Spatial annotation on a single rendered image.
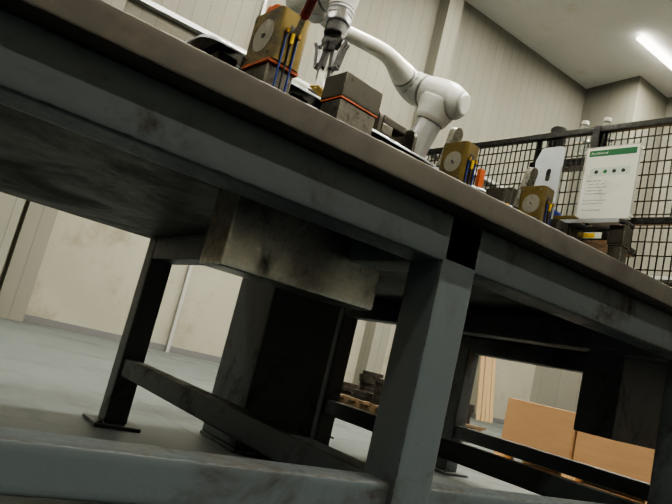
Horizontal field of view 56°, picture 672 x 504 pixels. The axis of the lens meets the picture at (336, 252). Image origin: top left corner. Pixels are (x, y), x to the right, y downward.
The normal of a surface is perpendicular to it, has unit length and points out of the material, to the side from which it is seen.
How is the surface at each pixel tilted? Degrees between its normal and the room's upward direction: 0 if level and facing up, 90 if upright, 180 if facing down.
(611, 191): 90
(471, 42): 90
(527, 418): 90
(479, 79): 90
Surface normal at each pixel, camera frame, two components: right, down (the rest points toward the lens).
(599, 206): -0.73, -0.29
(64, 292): 0.56, 0.00
